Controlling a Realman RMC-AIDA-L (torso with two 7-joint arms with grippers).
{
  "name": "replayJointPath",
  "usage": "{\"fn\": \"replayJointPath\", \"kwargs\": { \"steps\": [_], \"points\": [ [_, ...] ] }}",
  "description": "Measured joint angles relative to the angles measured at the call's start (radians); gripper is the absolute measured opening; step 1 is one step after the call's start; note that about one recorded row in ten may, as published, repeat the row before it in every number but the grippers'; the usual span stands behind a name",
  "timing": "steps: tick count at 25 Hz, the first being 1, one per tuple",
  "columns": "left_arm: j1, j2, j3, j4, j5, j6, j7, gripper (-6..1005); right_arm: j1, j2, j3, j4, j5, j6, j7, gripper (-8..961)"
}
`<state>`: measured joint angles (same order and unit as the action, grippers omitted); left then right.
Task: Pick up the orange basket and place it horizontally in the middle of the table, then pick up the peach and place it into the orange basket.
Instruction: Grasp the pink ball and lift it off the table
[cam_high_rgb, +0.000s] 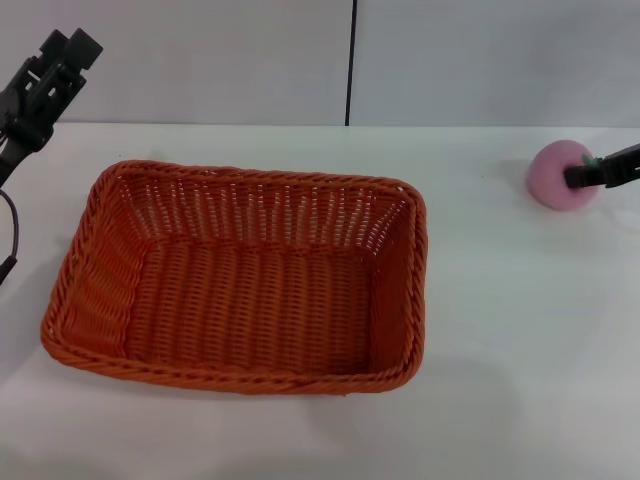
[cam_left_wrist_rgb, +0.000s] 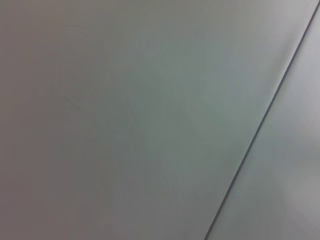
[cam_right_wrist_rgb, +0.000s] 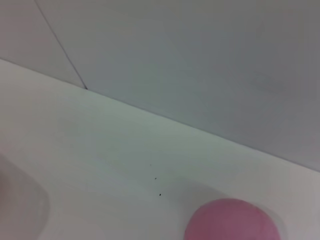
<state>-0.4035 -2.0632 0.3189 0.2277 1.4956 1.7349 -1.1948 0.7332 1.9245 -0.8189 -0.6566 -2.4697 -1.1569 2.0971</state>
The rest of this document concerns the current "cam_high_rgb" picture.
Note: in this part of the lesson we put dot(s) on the pink toy peach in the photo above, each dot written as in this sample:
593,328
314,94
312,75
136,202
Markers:
550,175

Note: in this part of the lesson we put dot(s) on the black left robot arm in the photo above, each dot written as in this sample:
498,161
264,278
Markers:
4,162

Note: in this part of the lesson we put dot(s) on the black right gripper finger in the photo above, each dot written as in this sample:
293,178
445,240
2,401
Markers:
610,170

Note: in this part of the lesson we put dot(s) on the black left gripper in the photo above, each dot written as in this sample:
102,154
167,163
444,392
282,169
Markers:
35,100

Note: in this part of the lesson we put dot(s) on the orange woven rectangular basket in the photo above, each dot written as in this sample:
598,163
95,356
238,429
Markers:
250,300

